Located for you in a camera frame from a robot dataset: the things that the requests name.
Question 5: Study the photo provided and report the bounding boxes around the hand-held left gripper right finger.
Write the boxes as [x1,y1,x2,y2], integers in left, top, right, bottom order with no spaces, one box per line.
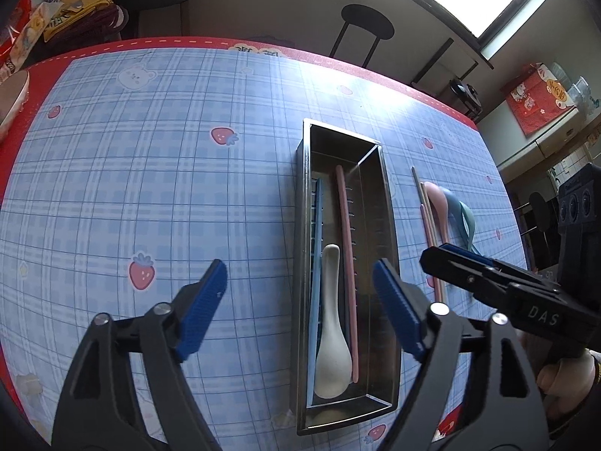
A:
[373,259,551,451]

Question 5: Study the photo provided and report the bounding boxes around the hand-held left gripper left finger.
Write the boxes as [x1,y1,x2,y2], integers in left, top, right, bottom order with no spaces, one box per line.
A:
[51,259,229,451]

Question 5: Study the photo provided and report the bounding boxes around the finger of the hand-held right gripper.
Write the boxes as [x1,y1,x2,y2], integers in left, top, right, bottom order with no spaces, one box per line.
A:
[419,246,513,302]
[439,243,562,288]

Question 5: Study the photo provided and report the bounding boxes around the green spoon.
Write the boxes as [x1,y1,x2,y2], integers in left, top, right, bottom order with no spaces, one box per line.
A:
[459,200,485,255]

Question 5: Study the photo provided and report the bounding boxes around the pink chopstick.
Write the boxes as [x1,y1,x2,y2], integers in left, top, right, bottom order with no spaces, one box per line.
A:
[420,182,444,302]
[335,165,359,383]

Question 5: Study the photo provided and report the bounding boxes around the blue spoon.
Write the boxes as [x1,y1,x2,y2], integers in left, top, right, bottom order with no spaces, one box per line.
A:
[439,188,471,246]

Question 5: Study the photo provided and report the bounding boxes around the pink spoon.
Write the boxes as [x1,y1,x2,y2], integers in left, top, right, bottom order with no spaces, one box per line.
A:
[423,182,452,245]

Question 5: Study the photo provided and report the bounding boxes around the brown chopstick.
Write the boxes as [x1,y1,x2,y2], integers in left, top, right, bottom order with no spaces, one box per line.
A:
[411,166,439,299]

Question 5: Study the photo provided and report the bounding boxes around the white spoon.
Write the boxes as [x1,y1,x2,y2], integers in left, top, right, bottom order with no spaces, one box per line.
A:
[314,243,354,399]

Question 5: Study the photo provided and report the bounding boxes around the blue chopstick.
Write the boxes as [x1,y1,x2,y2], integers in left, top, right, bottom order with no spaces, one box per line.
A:
[307,225,325,388]
[312,177,326,320]

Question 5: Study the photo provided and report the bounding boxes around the stainless steel utensil tray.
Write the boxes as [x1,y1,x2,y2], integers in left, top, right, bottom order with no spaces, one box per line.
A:
[290,118,403,437]

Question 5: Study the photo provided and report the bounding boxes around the person's right forearm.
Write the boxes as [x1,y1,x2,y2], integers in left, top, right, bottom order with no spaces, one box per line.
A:
[547,383,601,451]

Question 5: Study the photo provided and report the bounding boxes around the person's right hand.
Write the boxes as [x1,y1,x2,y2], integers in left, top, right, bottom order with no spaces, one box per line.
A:
[535,351,599,439]

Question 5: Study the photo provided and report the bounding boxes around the black round stool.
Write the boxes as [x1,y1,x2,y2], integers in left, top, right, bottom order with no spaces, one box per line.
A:
[329,4,396,72]
[519,192,563,269]

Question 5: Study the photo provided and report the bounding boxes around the white fridge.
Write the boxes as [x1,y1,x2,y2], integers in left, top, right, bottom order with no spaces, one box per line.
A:
[479,103,601,171]

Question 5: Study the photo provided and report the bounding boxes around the blue plaid table mat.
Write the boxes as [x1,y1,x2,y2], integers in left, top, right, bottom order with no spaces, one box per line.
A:
[0,47,531,451]

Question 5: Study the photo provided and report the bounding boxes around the silver rice cooker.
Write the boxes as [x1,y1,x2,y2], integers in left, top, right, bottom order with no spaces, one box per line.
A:
[448,79,483,121]

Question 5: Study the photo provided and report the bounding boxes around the red printed cloth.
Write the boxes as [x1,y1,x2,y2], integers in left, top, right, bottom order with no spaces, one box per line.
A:
[500,62,581,140]

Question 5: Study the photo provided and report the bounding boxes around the clear plastic containers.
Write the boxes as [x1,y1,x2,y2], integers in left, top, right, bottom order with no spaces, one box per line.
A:
[548,61,600,114]

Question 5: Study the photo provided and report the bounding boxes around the black metal rack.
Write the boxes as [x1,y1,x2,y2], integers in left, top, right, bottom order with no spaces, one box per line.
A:
[412,36,480,100]

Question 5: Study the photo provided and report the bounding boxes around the dark window sill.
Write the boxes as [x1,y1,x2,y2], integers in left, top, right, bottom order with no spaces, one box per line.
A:
[393,0,497,72]

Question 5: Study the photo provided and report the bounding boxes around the patterned ceramic bowl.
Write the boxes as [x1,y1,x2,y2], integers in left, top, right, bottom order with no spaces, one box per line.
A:
[0,70,32,144]

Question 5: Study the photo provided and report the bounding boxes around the dark clothes pile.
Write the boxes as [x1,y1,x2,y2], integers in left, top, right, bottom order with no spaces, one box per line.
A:
[56,5,130,43]

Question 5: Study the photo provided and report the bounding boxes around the dark round stool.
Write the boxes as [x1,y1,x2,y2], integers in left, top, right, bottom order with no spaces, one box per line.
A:
[123,0,201,38]

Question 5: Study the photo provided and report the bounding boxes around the white yellow snack packet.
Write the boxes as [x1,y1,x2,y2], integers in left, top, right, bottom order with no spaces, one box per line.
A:
[9,1,63,65]

